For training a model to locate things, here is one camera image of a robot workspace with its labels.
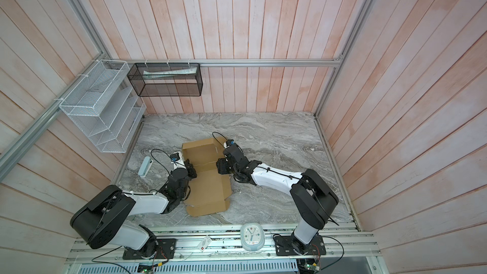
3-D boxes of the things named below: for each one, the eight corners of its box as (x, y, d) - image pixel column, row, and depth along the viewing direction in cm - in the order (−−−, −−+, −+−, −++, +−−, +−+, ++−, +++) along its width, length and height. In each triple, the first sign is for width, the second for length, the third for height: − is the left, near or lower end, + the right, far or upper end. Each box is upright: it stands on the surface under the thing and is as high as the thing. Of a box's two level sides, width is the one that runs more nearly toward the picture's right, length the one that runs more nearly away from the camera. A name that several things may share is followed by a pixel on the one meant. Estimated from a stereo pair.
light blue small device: (140, 176, 96) (136, 172, 92) (149, 160, 102) (145, 156, 98) (146, 177, 96) (142, 173, 92) (154, 161, 102) (151, 156, 98)
